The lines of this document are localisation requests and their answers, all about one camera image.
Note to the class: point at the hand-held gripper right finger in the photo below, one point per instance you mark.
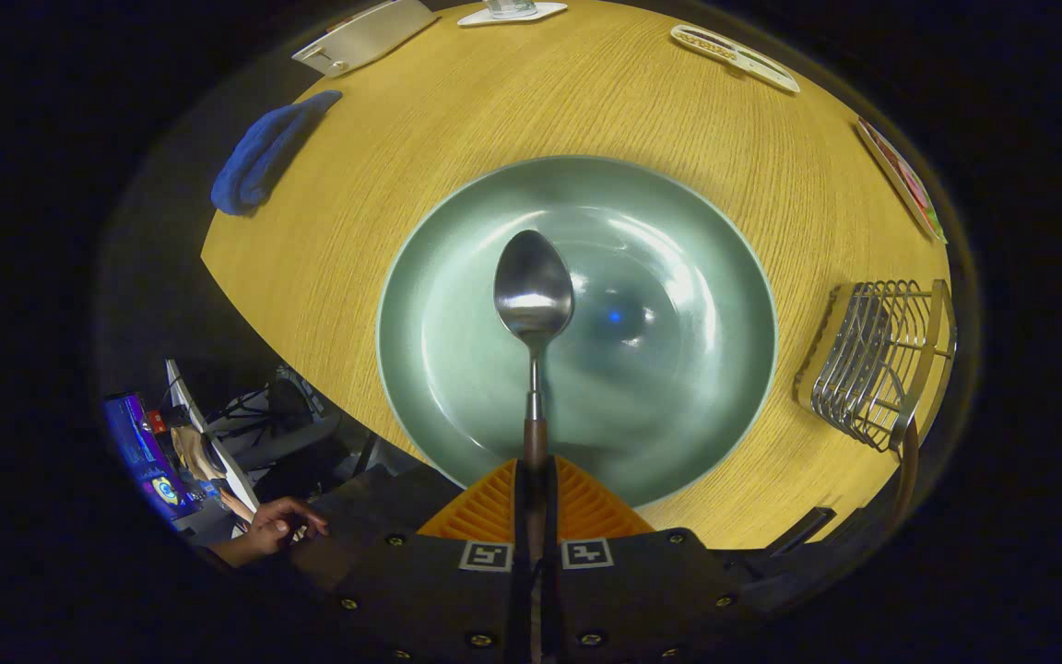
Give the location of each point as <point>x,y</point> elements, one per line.
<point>550,553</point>

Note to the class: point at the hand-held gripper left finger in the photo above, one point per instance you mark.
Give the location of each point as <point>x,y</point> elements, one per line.
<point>520,553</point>

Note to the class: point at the pale green plate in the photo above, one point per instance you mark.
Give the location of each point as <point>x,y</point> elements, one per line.
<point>678,387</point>

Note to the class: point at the white tilted panel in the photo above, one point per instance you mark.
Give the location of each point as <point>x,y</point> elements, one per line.
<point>218,452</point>

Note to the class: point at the glowing computer screen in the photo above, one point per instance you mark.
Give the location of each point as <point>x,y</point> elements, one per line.
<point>148,456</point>

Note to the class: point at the blue folded towel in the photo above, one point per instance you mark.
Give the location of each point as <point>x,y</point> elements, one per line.
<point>259,157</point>

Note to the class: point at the white plate of food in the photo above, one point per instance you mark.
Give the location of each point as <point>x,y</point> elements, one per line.
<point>904,180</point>

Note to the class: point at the white divided bean tray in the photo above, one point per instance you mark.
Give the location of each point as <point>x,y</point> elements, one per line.
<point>738,60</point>

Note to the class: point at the white toaster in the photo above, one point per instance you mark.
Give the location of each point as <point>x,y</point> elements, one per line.
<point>374,37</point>

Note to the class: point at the white square coaster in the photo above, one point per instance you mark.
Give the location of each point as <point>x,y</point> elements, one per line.
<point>549,13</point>

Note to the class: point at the small white drink bottle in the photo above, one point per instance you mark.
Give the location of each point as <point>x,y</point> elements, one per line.
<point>511,7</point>

